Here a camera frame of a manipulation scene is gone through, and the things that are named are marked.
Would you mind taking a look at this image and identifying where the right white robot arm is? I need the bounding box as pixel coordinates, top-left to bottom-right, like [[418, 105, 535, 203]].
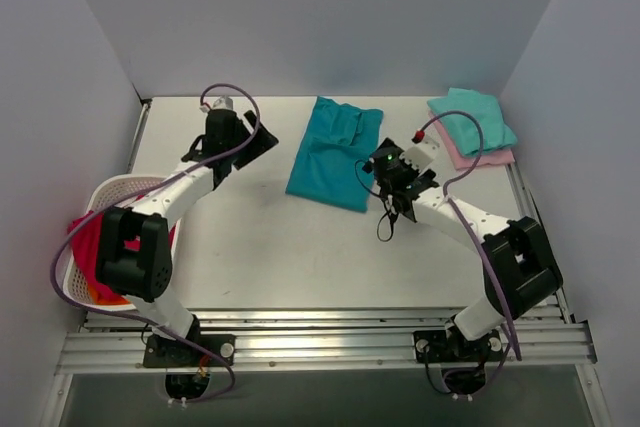
[[362, 137, 564, 360]]

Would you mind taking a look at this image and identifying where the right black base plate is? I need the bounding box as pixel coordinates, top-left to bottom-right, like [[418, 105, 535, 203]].
[[412, 328, 504, 364]]

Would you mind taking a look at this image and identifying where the folded mint green t shirt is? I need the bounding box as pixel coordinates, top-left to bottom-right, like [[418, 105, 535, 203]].
[[427, 88, 518, 157]]

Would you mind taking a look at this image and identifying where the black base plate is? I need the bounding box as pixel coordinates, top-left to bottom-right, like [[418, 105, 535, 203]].
[[142, 334, 236, 369], [412, 328, 504, 364]]

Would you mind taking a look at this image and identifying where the white plastic laundry basket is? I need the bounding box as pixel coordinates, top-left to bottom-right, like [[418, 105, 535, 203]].
[[62, 174, 162, 313]]

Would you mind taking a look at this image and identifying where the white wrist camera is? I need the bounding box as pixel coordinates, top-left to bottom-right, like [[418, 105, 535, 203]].
[[199, 95, 234, 114], [401, 131, 440, 174]]

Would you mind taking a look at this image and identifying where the crimson red t shirt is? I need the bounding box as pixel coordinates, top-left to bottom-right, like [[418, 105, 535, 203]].
[[69, 207, 175, 302]]

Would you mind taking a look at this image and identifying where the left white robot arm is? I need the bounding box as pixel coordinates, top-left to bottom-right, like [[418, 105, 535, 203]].
[[96, 108, 278, 366]]

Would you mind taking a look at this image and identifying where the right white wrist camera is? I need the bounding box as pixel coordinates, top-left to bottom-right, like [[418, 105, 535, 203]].
[[401, 131, 440, 174]]

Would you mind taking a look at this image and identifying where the folded pink t shirt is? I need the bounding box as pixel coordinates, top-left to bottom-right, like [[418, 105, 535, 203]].
[[434, 120, 515, 171]]

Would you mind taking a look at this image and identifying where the orange t shirt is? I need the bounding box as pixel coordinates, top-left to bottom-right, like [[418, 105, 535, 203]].
[[87, 285, 130, 306]]

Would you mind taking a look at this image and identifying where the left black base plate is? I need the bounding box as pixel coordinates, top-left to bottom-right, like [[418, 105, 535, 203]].
[[142, 334, 236, 369]]

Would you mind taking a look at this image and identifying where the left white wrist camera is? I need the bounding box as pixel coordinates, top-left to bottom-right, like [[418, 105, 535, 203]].
[[199, 95, 234, 114]]

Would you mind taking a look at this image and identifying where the aluminium rail frame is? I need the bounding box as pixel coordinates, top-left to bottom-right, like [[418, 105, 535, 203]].
[[57, 97, 596, 374]]

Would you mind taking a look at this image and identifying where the teal t shirt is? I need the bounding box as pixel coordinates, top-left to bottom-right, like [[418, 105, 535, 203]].
[[286, 96, 384, 213]]

